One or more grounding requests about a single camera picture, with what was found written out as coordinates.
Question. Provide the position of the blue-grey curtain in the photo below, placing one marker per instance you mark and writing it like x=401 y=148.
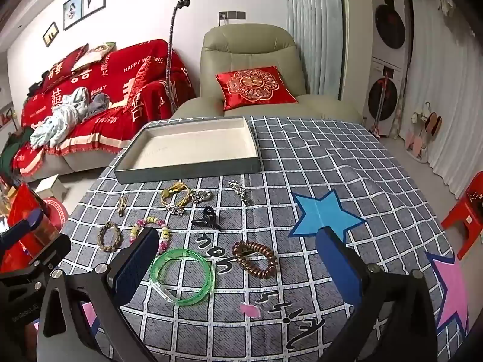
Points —
x=313 y=26

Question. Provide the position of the small black picture frame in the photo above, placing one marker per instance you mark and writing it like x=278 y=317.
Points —
x=50 y=34

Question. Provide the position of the gold hair clip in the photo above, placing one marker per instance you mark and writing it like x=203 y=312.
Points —
x=121 y=205

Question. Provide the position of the grey shallow tray box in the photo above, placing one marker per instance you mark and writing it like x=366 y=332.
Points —
x=188 y=147

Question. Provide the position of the grey checked tablecloth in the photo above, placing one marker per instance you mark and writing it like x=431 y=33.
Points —
x=339 y=158

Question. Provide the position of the light blue clothes pile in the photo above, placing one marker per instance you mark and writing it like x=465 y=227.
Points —
x=68 y=115

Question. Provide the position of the red gift bag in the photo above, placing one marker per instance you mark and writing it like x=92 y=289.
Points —
x=22 y=203

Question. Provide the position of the red round mat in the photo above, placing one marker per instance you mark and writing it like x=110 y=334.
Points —
x=56 y=211

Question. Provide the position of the grey sofa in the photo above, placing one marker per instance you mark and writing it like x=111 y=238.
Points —
x=56 y=164

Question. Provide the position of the beige armchair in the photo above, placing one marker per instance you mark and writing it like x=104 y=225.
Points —
x=245 y=45

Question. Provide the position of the pink heart silver charm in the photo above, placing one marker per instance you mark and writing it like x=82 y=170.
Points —
x=202 y=197

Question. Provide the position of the sofa with red blanket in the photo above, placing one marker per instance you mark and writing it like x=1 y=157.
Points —
x=113 y=83

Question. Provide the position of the purple heart silver charm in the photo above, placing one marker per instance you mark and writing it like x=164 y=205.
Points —
x=175 y=210

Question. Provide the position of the red lettered cushion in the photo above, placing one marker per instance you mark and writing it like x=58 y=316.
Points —
x=62 y=69

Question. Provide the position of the wall outlet panel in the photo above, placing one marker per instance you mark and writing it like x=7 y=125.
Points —
x=232 y=16

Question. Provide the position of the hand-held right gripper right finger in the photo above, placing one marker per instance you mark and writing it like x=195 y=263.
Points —
x=337 y=267

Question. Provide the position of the blue-toned picture frame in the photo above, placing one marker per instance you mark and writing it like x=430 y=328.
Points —
x=72 y=10

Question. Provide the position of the dark slippers on hanger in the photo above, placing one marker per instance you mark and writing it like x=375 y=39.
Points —
x=432 y=120

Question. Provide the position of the black hair claw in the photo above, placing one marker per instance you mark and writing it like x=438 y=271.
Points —
x=206 y=217

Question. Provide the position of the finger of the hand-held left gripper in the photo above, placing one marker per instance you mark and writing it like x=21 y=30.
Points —
x=53 y=250
x=32 y=221

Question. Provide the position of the red mop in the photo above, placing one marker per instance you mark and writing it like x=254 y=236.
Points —
x=382 y=101

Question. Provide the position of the white curtain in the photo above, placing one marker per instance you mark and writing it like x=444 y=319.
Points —
x=441 y=101

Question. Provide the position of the white dryer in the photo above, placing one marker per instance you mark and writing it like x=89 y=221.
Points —
x=390 y=26

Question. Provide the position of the red embroidered cushion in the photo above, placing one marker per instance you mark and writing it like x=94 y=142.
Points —
x=256 y=86

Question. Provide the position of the silver rhinestone hair clip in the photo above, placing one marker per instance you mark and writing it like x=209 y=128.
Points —
x=239 y=193

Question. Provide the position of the red plastic stool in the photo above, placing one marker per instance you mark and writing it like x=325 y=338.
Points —
x=464 y=215

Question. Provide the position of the green cloth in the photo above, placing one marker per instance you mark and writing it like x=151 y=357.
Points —
x=11 y=151

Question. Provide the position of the white washing machine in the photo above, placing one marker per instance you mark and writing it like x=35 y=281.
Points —
x=383 y=98

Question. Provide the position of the pink slippers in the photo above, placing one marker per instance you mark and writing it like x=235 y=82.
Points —
x=415 y=145

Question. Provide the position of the red fringed cushion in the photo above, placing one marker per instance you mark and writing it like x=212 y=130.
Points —
x=145 y=79

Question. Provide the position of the photo print pillow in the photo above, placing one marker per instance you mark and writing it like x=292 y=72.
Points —
x=94 y=54

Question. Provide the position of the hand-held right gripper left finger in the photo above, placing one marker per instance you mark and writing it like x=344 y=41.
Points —
x=137 y=266

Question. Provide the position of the green transparent bangle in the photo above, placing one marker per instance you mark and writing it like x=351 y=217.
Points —
x=209 y=279

